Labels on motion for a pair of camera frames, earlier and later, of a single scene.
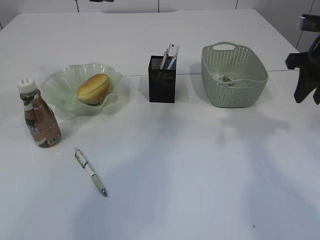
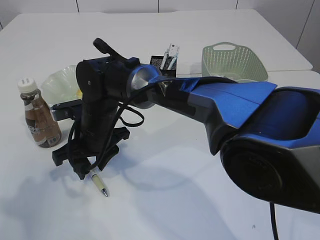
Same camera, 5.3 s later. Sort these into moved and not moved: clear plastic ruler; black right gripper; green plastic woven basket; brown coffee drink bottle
Moved: black right gripper
Not moved: green plastic woven basket; clear plastic ruler; brown coffee drink bottle
